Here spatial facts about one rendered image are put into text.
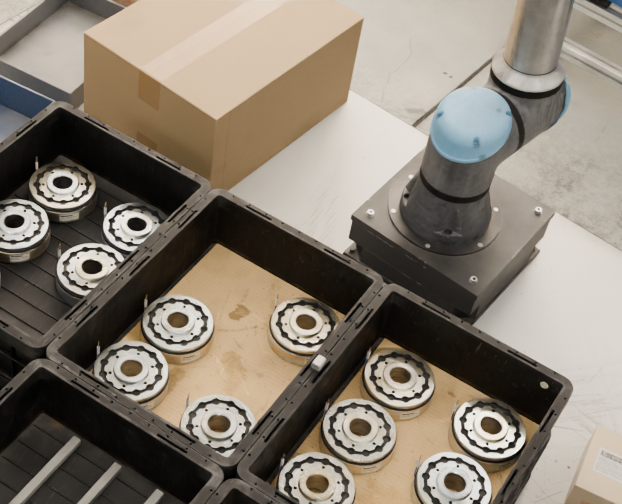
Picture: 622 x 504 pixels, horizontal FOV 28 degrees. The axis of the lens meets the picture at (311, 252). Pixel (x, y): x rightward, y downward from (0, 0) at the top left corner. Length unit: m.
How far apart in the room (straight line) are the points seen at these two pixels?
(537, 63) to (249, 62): 0.50
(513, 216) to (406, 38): 1.71
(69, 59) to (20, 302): 0.71
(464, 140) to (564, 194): 1.52
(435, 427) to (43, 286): 0.60
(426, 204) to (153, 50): 0.53
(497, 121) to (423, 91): 1.67
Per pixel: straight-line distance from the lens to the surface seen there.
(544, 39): 1.94
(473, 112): 1.93
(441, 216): 2.01
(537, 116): 2.01
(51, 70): 2.41
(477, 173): 1.95
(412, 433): 1.76
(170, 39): 2.18
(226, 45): 2.17
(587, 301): 2.18
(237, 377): 1.77
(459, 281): 2.00
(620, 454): 1.90
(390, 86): 3.58
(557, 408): 1.72
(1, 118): 2.31
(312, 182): 2.23
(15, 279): 1.88
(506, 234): 2.09
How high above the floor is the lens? 2.25
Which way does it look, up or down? 47 degrees down
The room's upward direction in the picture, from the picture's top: 11 degrees clockwise
